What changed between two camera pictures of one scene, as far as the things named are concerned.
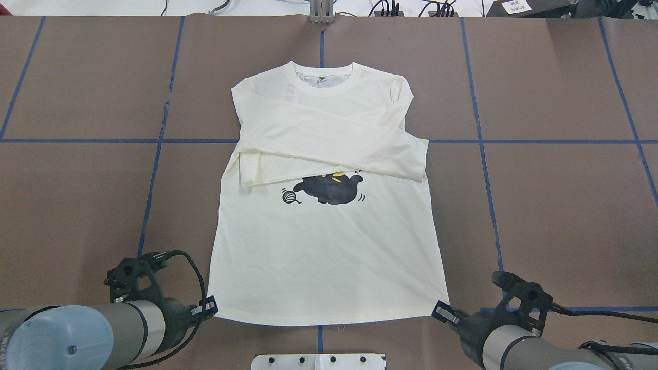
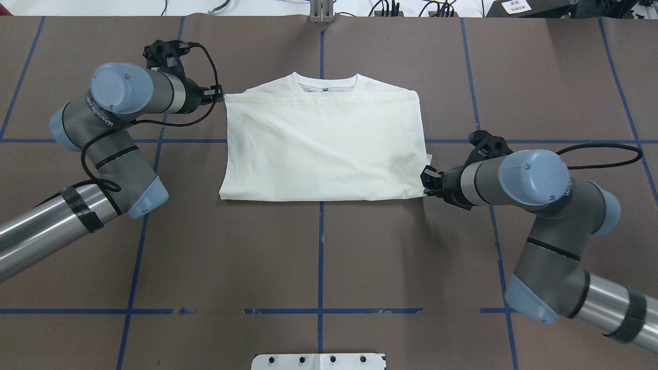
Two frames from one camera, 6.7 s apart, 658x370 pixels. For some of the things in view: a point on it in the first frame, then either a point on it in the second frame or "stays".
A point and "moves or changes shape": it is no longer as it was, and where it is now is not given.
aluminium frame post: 321,11 stays
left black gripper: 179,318 → 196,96
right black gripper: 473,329 → 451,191
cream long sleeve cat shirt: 324,216 moves or changes shape
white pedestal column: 318,362 stays
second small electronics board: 433,14 stays
